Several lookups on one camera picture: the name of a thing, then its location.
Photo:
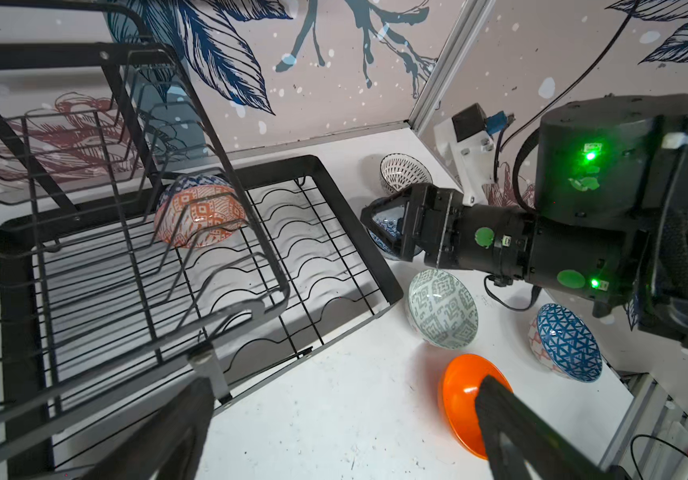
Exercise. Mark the blue floral bowl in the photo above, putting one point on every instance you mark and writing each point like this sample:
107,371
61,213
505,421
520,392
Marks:
388,223

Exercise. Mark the orange plastic bowl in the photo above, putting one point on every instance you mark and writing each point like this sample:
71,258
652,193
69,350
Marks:
457,392

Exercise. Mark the red patterned bowl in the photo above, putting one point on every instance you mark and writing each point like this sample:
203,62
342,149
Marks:
198,211

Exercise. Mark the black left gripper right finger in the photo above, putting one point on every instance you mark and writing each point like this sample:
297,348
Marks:
517,441

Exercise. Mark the black wire dish rack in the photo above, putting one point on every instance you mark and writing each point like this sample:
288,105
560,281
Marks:
103,104

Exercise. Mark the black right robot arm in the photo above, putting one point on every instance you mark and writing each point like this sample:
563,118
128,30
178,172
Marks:
608,221

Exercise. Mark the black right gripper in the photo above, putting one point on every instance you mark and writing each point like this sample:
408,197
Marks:
453,236

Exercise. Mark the white brown lattice bowl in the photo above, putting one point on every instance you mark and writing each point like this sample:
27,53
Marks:
399,170

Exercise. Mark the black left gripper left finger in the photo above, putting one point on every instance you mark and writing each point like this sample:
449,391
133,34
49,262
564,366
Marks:
169,445

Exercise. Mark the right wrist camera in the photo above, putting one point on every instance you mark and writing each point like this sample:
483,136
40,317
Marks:
467,146

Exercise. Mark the green patterned bowl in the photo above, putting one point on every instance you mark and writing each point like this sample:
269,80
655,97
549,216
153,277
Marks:
442,310

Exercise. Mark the blue geometric patterned bowl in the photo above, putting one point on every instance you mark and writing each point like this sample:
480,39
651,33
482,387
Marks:
562,343

